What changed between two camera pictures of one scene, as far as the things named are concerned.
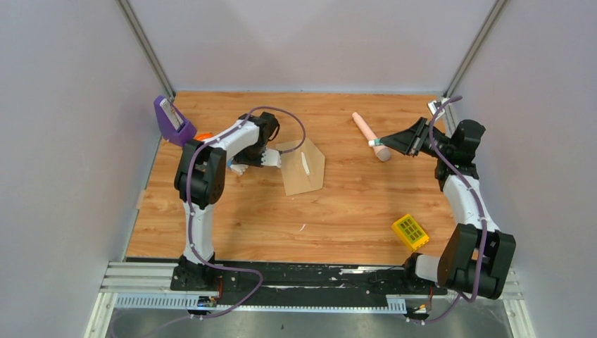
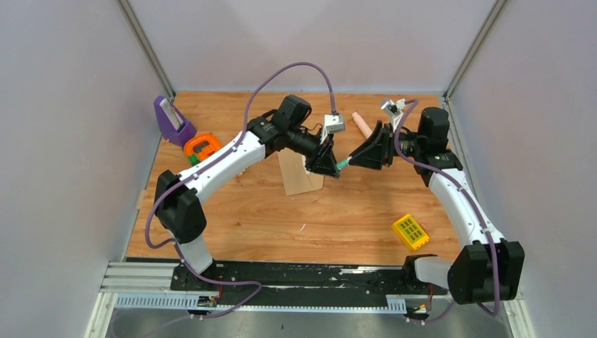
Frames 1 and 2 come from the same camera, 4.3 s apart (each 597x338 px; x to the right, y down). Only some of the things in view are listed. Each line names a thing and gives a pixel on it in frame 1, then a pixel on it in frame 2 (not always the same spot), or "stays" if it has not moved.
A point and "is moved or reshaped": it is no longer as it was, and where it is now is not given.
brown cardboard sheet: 296,178 stays
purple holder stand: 172,125 stays
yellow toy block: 410,232 stays
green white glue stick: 375,143 is moved or reshaped
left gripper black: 239,158 → 326,165
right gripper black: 410,140 → 380,146
